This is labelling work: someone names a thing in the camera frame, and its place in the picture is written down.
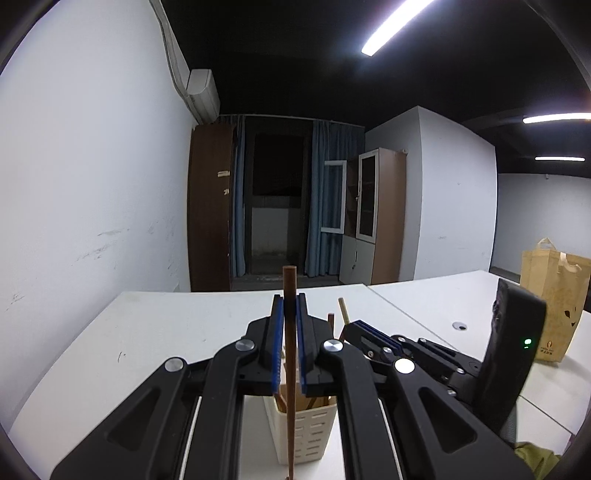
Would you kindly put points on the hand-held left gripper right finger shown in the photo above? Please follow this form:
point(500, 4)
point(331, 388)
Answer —
point(302, 346)

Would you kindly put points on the brown paper bag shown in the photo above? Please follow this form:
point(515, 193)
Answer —
point(554, 295)

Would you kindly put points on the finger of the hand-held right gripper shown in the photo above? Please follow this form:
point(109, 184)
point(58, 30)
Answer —
point(364, 334)
point(438, 364)

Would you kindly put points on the brown wooden wardrobe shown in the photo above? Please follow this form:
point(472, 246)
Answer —
point(207, 207)

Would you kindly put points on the dark brown chopstick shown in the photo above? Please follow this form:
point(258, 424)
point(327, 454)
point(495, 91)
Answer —
point(330, 323)
point(289, 286)

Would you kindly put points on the cream slotted utensil holder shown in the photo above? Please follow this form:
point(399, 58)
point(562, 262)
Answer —
point(307, 434)

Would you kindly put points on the blue curtain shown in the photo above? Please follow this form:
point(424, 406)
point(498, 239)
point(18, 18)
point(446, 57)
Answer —
point(238, 207)
point(318, 184)

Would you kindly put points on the white window frame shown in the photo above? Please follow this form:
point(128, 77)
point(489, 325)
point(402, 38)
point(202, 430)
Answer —
point(332, 229)

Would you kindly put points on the brown glass door cabinet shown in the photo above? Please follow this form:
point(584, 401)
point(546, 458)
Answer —
point(390, 221)

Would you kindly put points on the white wall pipe duct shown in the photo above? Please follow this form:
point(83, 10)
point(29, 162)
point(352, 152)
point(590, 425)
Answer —
point(171, 50)

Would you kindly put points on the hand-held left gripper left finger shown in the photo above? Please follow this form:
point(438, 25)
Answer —
point(277, 346)

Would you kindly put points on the long ceiling light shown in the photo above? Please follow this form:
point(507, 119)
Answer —
point(556, 118)
point(559, 158)
point(397, 25)

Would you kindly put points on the green clothing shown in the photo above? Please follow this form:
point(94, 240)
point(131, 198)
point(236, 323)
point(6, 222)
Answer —
point(535, 459)

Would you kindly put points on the white air conditioner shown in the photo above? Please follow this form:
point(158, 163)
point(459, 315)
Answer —
point(203, 97)

